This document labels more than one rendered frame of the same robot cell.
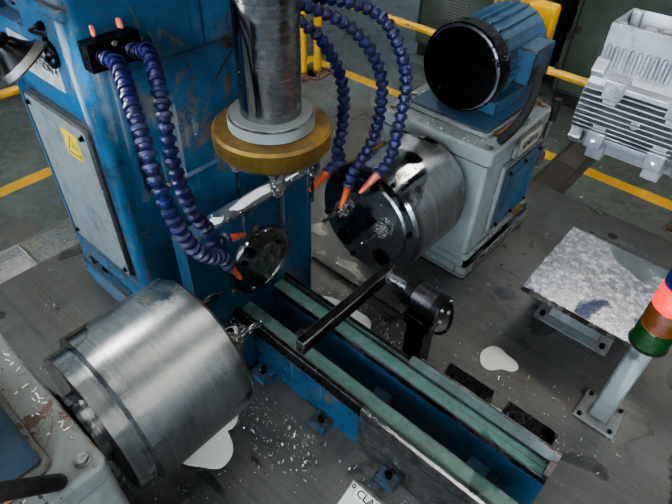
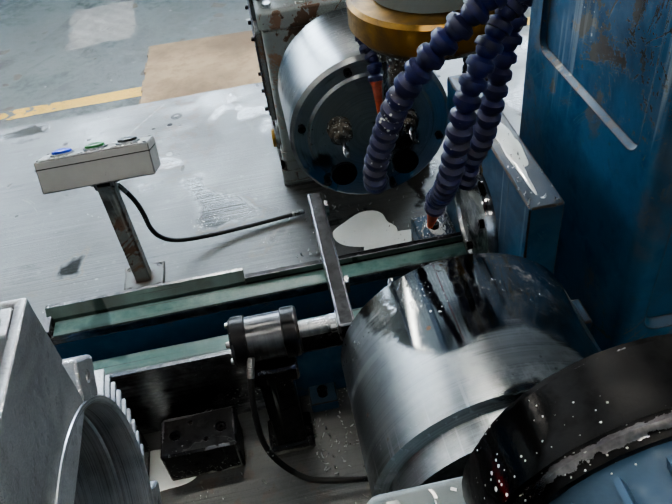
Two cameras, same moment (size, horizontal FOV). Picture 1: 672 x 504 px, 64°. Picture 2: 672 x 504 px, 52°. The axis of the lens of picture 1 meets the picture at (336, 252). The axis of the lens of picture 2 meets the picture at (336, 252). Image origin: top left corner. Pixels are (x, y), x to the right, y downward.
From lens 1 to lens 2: 1.22 m
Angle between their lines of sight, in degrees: 86
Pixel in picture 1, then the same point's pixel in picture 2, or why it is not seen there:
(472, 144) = (433, 487)
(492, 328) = not seen: outside the picture
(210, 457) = (348, 228)
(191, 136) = (588, 32)
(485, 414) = (132, 369)
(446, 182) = (390, 406)
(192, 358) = (305, 63)
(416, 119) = not seen: hidden behind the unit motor
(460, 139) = not seen: hidden behind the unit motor
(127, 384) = (309, 29)
